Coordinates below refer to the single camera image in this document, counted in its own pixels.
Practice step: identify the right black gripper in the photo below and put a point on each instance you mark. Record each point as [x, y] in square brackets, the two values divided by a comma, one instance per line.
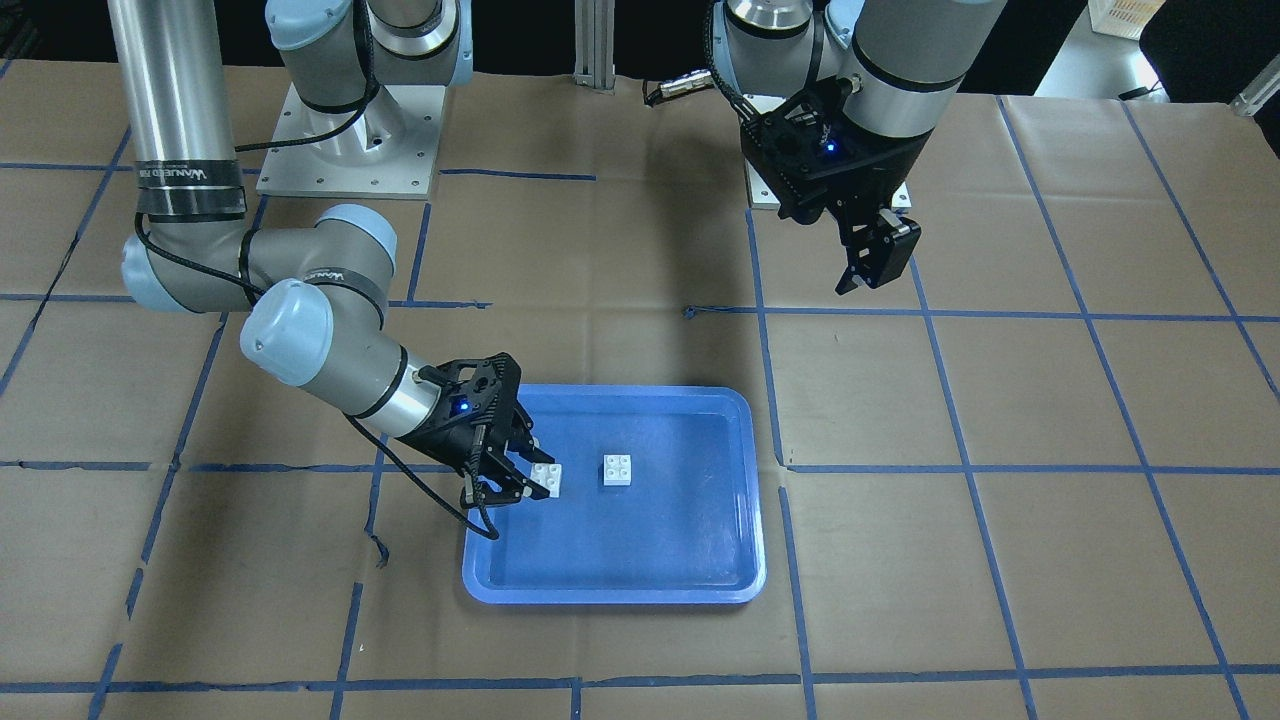
[440, 432]

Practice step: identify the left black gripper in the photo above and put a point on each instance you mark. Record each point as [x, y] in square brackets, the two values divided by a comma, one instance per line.
[868, 178]

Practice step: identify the white building block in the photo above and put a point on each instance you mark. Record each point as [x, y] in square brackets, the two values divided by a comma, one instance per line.
[547, 475]
[617, 470]

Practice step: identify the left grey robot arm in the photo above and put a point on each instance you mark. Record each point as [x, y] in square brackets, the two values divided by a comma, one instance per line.
[906, 58]

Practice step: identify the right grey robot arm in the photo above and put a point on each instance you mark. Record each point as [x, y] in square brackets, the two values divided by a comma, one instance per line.
[315, 298]

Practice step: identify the blue plastic tray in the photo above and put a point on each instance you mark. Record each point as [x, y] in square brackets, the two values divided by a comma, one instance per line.
[689, 529]

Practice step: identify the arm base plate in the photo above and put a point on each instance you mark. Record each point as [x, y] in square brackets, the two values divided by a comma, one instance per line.
[803, 158]
[389, 153]

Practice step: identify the aluminium frame post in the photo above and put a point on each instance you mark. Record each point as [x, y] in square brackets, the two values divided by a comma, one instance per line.
[593, 38]

